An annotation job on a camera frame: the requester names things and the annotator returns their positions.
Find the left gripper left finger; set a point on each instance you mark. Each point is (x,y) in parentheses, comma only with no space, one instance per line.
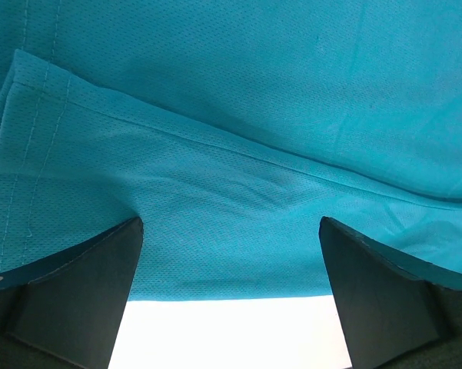
(65,310)

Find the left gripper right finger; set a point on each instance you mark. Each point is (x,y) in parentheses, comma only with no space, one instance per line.
(395,310)

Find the teal t shirt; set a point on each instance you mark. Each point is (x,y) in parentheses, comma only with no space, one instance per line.
(230,128)

